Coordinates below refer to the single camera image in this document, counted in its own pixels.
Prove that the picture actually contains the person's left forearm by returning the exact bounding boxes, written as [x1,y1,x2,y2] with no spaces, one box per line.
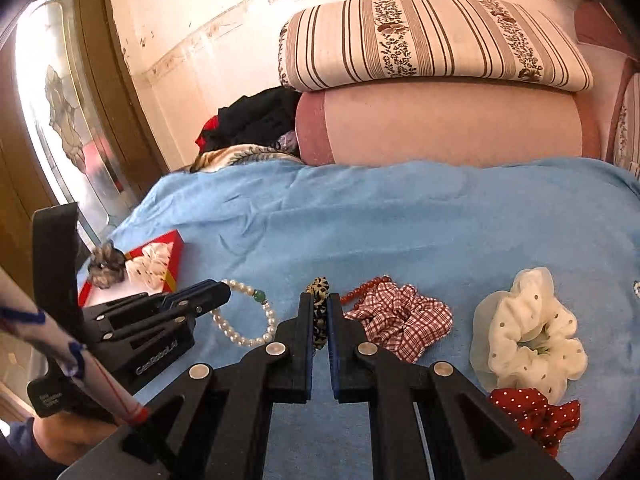
[0,412,123,480]

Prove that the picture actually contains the light blue blanket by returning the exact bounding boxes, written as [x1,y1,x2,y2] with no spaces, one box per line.
[80,157,640,480]

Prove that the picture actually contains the pearl bracelet green bead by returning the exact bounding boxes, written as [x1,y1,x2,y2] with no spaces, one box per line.
[210,278,278,348]

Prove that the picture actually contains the red checked scrunchie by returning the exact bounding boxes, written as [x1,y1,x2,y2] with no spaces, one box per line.
[344,281,453,363]

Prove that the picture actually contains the striped floral pillow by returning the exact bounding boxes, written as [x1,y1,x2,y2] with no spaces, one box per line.
[612,72,640,181]
[277,0,595,93]

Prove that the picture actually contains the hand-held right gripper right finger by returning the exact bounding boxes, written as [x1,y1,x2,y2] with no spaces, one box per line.
[327,304,574,480]

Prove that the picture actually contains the black clothes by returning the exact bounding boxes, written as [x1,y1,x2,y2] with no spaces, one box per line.
[217,86,302,148]

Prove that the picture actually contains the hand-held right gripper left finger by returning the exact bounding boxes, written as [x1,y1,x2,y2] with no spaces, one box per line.
[57,291,316,480]

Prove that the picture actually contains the large white dotted scrunchie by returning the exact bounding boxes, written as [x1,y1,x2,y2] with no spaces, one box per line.
[470,266,588,392]

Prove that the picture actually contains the wooden door stained glass panel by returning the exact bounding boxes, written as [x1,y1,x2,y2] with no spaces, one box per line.
[0,0,171,311]

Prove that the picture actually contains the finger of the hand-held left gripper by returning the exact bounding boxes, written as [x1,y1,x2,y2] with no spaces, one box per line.
[81,280,232,327]
[99,307,202,352]

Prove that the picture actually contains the red cardboard box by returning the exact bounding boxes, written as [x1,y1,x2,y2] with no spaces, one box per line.
[77,229,185,308]

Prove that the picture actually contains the red cloth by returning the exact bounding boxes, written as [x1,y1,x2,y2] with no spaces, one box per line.
[195,116,221,153]

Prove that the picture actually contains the grey sheer scrunchie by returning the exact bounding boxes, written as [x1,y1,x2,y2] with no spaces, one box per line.
[87,240,128,290]

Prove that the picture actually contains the small white dotted scrunchie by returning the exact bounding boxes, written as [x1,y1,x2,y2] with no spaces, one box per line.
[124,242,173,293]

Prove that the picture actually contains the red bead bracelet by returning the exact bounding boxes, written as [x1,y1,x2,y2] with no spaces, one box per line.
[339,274,392,306]

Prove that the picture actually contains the cream patterned scarf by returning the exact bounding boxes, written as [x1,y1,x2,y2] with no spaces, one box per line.
[189,143,303,174]

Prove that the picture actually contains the leopard print scrunchie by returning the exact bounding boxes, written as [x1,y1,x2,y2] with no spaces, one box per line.
[305,276,333,351]

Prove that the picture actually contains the red polka dot scrunchie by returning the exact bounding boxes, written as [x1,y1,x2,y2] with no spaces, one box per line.
[487,387,582,458]

